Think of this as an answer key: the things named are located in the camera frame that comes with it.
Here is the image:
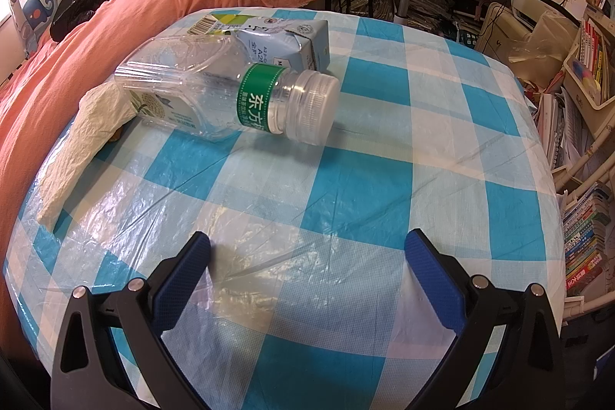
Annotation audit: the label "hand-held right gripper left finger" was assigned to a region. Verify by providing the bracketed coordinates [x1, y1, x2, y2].
[50, 231, 212, 410]

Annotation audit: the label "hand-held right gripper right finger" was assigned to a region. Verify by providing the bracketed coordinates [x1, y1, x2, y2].
[404, 228, 563, 410]

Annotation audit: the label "wide white tissue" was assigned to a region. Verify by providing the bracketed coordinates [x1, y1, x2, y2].
[37, 82, 138, 232]

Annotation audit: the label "clear plastic bottle green label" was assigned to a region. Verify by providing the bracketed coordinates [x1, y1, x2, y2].
[114, 36, 341, 146]

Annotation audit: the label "grey green milk carton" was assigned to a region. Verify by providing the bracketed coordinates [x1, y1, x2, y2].
[187, 12, 331, 72]

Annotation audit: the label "blue white checked tablecloth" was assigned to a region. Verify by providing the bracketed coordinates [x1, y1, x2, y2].
[2, 9, 560, 410]

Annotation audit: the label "stack of lying books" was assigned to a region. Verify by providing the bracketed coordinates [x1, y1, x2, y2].
[560, 184, 613, 295]

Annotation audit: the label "stack of papers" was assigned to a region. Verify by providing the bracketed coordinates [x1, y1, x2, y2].
[533, 88, 588, 171]

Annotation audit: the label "white shelf rack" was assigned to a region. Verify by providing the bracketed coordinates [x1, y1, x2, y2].
[552, 0, 615, 319]

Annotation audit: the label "white storage bin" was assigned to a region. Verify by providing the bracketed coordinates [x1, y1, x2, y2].
[562, 55, 615, 110]

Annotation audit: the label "pink duvet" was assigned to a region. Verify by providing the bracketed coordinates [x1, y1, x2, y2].
[0, 0, 320, 257]

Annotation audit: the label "clear plastic bag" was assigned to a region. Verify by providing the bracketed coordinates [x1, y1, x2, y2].
[509, 11, 582, 89]

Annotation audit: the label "white printer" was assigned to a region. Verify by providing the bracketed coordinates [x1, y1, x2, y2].
[480, 2, 544, 66]

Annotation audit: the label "books in white bin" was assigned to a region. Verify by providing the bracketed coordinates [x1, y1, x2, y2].
[579, 18, 615, 103]

